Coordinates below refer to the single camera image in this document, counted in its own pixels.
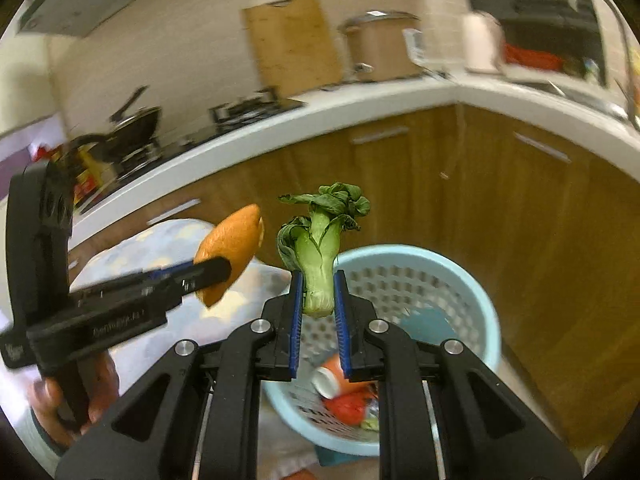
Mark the red plastic bag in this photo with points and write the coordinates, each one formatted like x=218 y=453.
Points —
x=350 y=405

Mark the orange peel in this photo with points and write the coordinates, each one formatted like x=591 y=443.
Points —
x=235 y=232

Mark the pastel printed cloth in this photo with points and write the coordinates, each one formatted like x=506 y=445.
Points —
x=150 y=245

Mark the beige pot with steel lid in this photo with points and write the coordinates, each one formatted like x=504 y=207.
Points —
x=380 y=47

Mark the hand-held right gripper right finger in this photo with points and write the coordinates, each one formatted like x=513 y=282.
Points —
x=342 y=325

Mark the wooden kitchen cabinet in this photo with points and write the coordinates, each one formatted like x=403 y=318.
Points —
x=500 y=200

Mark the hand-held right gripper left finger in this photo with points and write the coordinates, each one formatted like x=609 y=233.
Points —
x=296 y=325

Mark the person's left forearm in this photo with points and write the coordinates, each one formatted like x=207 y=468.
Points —
x=47 y=452

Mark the white jug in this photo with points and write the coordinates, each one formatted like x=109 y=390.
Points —
x=482 y=42

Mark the black wok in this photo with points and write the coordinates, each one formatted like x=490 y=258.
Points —
x=135 y=132

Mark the steel sink faucet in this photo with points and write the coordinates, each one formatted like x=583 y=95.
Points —
x=620 y=25

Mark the cluster of seasoning bottles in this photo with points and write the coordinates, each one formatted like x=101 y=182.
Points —
x=87 y=175

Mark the black glass gas stove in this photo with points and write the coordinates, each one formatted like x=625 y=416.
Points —
x=200 y=132

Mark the green bok choy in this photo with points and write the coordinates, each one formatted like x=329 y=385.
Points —
x=317 y=270

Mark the wooden cutting board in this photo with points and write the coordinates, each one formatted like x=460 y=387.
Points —
x=292 y=45

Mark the person's left hand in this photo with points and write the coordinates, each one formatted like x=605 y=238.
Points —
x=107 y=385

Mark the printed snack wrapper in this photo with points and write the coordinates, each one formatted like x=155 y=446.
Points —
x=371 y=416

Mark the red container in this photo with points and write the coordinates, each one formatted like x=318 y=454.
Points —
x=532 y=57

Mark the light blue perforated basket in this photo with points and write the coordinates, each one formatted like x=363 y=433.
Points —
x=450 y=280

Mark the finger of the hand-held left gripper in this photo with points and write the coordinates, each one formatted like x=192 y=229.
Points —
x=170 y=271
x=205 y=272

